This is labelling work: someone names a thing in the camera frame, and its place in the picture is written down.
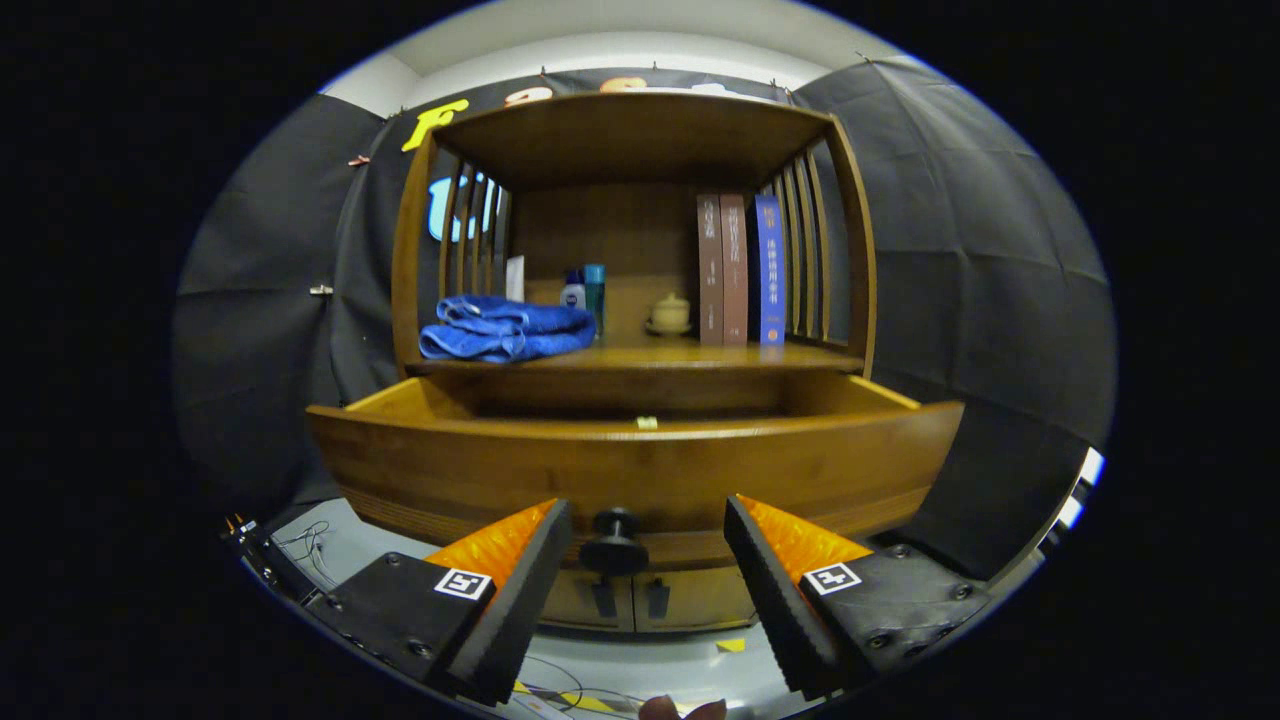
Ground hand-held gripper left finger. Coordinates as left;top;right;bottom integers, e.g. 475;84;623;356
305;498;574;707

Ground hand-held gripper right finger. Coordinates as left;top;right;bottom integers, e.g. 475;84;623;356
723;494;993;701

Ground black round drawer knob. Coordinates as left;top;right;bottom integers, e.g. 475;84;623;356
578;507;651;578

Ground wooden drawer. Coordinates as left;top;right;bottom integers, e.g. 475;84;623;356
305;375;966;573

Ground wooden cabinet door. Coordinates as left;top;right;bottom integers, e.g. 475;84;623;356
540;565;636;633
635;565;761;633

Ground wooden countertop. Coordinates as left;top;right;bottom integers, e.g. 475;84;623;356
405;335;866;376

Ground wooden cabinet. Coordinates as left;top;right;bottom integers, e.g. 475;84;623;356
305;92;966;636

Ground folded blue towel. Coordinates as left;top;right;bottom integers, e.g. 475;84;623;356
418;294;598;364

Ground beige lidded tea cup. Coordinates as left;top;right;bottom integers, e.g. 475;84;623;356
645;292;693;337

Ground blue book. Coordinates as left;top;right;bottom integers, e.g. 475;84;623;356
748;194;787;347

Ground reddish brown book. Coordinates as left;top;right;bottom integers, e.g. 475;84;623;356
720;194;749;347

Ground dark brown book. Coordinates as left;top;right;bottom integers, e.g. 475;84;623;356
697;194;724;347

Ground thin floor cables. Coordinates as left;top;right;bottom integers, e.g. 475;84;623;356
272;518;333;591

